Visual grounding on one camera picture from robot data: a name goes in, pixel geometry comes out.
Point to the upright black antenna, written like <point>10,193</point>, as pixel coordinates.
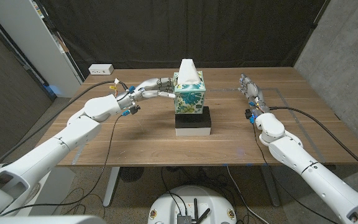
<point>195,208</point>

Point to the white tissue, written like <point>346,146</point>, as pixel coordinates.
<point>188,73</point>

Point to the teal floral tissue box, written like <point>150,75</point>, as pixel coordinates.
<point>190,99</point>

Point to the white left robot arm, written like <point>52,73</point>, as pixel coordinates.
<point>67,140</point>

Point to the white table leg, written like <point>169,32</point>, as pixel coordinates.
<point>112,183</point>

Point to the black foam block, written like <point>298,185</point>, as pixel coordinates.
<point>193,121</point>

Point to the grey table leg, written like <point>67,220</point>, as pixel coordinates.
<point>271,186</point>

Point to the black round floor fan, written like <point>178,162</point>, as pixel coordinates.
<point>131,173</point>

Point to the small grey electronics box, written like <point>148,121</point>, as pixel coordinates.
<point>184,219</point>

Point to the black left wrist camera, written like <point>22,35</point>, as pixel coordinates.
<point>134,109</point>

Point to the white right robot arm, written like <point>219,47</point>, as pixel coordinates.
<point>312,174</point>

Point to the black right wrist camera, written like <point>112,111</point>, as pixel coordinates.
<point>248,114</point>

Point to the black curtain backdrop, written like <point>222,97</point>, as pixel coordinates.
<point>135,31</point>

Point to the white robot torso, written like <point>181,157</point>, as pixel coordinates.
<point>42,220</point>

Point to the white base block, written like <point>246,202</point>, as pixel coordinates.
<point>193,132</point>

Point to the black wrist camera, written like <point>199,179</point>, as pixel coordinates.
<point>134,109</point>
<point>248,114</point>

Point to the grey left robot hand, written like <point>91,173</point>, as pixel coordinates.
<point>148,88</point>

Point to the white power strip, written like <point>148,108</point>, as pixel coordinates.
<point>101,69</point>

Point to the slanted black antenna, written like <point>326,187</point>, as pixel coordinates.
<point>204,215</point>

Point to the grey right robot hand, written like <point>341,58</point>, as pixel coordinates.
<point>253,91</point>

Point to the white cabinet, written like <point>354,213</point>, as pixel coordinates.
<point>33,40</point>

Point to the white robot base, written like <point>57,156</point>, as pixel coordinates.
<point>166,205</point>

